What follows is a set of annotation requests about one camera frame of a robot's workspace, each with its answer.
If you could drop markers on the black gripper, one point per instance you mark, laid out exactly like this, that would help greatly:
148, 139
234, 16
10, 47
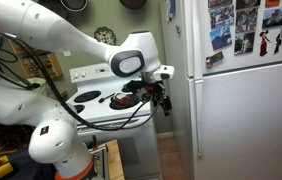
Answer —
141, 90

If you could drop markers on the white freezer door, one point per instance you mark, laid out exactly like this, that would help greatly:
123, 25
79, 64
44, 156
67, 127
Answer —
241, 63

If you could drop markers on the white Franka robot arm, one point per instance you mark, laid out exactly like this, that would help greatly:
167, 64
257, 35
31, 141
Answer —
47, 30

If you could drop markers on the white electric stove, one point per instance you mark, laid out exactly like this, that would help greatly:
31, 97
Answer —
97, 111

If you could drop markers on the white stove knob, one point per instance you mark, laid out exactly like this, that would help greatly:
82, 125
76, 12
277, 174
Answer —
76, 74
83, 73

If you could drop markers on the white fridge door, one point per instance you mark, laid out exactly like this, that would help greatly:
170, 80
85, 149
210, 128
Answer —
247, 126

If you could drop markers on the brown bottle on plate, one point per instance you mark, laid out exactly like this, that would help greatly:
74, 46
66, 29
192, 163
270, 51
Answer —
121, 99

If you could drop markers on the black gold fridge magnet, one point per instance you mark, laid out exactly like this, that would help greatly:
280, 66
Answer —
214, 60

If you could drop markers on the wooden tabletop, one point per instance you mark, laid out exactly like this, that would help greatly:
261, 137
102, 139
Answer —
114, 160

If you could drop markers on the small metal magnetic clip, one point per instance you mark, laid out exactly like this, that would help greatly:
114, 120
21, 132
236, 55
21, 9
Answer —
178, 31

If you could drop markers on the blue sky photo magnet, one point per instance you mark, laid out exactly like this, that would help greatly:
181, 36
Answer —
221, 37

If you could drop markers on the blue fridge magnet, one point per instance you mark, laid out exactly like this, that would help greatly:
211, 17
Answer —
172, 7

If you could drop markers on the dark photo magnet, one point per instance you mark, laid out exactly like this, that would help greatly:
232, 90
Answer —
246, 20
247, 3
244, 43

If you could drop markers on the brown hanging pan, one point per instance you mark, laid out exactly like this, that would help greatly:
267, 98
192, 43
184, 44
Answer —
132, 3

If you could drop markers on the crowd photo magnet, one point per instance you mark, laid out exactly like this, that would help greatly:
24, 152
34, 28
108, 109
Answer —
221, 16

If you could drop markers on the wooden spice rack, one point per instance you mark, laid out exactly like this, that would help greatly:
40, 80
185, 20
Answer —
52, 65

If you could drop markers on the colourful photo magnet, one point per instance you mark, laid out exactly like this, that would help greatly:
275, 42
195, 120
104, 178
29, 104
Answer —
220, 2

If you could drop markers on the red dress figure magnet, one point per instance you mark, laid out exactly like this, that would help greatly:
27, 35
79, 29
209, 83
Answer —
263, 43

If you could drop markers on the pale green round container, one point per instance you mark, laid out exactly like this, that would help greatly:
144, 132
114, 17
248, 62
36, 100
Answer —
40, 92

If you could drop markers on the black hanging pan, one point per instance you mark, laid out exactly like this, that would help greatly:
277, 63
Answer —
74, 4

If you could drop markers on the black suit figure magnet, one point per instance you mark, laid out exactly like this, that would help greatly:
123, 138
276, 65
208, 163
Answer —
278, 40

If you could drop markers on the mountain photo magnet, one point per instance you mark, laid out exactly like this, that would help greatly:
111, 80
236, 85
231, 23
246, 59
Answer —
275, 17

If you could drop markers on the orange fridge magnet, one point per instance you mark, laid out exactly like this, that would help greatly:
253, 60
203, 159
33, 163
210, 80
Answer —
272, 2

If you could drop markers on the aluminium profile frame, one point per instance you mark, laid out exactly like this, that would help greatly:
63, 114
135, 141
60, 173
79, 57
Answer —
101, 160

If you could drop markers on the colourful decorative wall plate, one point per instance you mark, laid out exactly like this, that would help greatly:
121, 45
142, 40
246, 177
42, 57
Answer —
105, 36

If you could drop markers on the white light switch plate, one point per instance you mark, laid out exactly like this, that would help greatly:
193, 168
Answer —
67, 52

